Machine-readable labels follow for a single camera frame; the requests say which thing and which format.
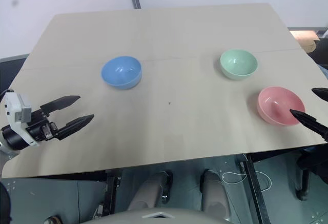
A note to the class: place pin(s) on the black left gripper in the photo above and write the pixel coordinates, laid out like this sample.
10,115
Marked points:
38,129

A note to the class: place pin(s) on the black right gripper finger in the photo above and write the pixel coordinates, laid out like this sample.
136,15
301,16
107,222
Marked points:
321,92
311,122

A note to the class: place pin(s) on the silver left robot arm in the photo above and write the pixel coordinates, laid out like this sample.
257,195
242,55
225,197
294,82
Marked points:
12,138

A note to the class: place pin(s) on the pink red bowl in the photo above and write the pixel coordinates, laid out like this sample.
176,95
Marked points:
275,103

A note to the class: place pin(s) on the dark bulky object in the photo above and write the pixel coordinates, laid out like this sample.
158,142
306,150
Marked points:
321,52

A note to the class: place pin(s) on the light wooden board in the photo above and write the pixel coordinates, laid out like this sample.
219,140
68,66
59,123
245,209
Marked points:
303,36

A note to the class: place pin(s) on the blue bowl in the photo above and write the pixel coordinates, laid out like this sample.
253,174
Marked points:
120,73

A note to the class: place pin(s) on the dark grey furniture panel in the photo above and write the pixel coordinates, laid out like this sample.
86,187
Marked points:
11,70

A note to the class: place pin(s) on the green bowl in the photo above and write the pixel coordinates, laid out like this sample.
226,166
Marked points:
238,63

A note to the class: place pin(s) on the grey left robot leg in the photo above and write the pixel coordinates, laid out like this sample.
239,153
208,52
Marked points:
151,190

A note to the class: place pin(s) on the grey robot leg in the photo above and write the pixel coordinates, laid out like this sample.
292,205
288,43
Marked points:
151,190
214,192

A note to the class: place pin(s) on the grey right robot leg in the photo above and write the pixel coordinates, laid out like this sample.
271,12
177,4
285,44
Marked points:
214,192

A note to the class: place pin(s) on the grey robot torso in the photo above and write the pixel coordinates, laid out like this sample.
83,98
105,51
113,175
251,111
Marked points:
159,217

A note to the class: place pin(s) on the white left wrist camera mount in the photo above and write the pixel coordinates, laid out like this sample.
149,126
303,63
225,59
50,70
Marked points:
16,107

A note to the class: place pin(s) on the black table frame bar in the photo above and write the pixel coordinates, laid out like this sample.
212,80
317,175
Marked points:
110,190
255,188

